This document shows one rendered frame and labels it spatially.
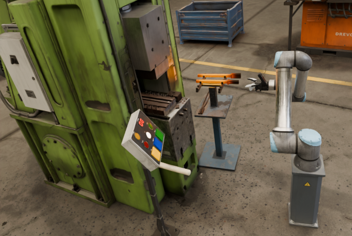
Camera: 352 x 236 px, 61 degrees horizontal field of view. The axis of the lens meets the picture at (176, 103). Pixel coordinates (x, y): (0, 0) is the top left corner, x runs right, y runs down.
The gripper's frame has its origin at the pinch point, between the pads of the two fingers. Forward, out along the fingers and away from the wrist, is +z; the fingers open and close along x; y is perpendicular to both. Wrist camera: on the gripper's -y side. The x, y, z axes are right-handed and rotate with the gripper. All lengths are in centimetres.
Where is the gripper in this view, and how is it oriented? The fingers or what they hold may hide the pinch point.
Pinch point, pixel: (245, 82)
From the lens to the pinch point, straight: 281.4
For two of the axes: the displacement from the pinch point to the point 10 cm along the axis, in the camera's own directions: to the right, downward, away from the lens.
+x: 3.3, -5.4, 7.8
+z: -9.3, -0.5, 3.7
